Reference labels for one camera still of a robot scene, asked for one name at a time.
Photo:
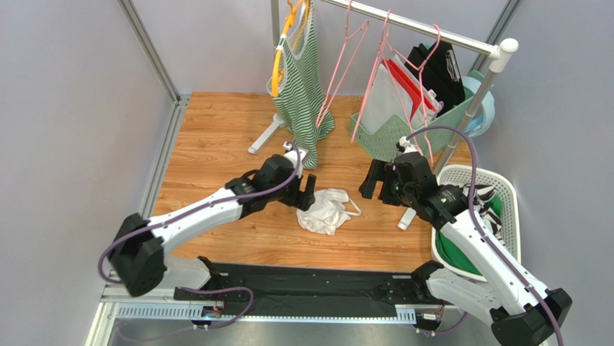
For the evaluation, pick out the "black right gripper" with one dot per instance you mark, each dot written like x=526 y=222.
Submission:
x=382 y=178

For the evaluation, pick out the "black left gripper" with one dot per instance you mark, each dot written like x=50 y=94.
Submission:
x=303 y=200

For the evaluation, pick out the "white tank top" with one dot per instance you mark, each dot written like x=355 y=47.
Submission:
x=330 y=210

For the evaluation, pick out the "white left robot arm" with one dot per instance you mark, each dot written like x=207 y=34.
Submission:
x=141 y=251

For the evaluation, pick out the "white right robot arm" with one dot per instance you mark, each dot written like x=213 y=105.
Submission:
x=518 y=307

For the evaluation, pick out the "green striped tank top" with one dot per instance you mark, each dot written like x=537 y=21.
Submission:
x=300 y=95

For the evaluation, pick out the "yellow plastic hanger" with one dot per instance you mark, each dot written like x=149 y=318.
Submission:
x=290 y=20

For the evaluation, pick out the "green plastic basket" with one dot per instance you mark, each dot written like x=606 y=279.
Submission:
x=381 y=145

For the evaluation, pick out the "white paper box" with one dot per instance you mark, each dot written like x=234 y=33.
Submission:
x=423 y=115

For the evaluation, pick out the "grey translucent folder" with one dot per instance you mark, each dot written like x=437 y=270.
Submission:
x=386 y=98

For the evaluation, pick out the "red folder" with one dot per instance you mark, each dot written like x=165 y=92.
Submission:
x=409 y=84

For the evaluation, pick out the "green garment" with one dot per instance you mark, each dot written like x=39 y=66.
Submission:
x=452 y=255

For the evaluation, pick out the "black white striped garment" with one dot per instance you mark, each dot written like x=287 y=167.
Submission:
x=489 y=207

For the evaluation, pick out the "light blue round object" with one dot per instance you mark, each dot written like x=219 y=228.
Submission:
x=484 y=117

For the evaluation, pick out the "black folder with clip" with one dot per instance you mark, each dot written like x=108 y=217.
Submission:
x=440 y=74

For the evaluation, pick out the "white laundry basket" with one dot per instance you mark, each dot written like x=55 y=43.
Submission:
x=509 y=217

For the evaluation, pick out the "silver clothes rack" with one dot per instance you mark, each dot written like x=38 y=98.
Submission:
x=482 y=48

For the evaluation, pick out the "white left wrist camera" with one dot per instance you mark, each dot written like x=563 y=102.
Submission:
x=295 y=154

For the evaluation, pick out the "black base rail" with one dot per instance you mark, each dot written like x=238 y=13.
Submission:
x=309 y=292

